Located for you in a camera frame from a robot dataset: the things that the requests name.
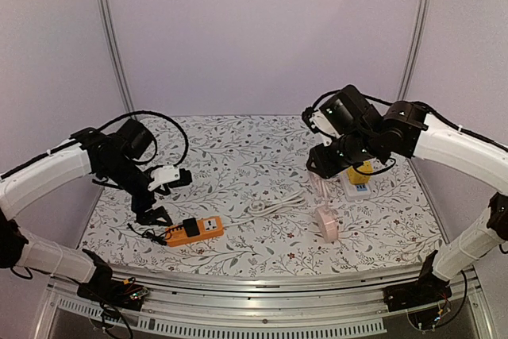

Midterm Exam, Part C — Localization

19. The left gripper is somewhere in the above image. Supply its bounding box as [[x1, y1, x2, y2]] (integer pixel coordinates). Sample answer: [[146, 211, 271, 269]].
[[102, 157, 174, 227]]

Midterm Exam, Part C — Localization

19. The yellow cube socket adapter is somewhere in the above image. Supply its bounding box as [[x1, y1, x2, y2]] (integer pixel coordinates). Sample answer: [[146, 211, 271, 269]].
[[346, 161, 374, 186]]

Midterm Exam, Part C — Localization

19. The black plug adapter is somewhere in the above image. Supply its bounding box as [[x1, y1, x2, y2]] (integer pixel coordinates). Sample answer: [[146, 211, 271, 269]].
[[127, 218, 200, 248]]

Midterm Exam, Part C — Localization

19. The white multicolour power strip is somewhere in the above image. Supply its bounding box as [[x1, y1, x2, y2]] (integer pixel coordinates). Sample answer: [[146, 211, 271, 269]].
[[339, 172, 373, 202]]

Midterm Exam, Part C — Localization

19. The orange power strip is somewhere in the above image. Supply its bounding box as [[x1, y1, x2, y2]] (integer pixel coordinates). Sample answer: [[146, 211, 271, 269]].
[[164, 216, 224, 248]]

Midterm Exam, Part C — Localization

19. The pink round power socket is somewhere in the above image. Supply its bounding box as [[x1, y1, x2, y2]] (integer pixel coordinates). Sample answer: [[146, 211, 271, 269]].
[[315, 206, 338, 243]]

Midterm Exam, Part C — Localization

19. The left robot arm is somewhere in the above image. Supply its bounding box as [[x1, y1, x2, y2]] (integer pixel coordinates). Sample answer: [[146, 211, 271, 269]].
[[1, 119, 182, 310]]

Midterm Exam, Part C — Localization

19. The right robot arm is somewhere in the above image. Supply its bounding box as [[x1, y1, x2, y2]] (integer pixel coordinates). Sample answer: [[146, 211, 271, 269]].
[[301, 84, 507, 312]]

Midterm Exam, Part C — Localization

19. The floral table mat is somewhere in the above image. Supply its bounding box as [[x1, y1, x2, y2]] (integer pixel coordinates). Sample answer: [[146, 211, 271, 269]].
[[80, 116, 443, 278]]

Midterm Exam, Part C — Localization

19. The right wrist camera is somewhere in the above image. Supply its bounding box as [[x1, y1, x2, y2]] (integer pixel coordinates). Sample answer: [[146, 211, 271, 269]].
[[302, 106, 340, 147]]

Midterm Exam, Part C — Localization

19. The orange strip white cable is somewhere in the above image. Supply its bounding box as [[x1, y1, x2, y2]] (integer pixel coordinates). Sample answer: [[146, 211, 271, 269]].
[[221, 191, 306, 229]]

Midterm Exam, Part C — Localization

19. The right aluminium frame post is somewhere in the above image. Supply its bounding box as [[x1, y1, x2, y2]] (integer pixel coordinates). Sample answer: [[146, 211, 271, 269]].
[[396, 0, 431, 101]]

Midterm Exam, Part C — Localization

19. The aluminium frame post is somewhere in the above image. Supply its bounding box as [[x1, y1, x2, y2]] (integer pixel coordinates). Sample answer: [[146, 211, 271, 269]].
[[396, 0, 431, 101], [97, 0, 135, 112]]

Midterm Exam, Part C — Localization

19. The left aluminium frame post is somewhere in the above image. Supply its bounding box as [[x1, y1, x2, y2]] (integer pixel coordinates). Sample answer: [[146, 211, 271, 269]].
[[97, 0, 135, 112]]

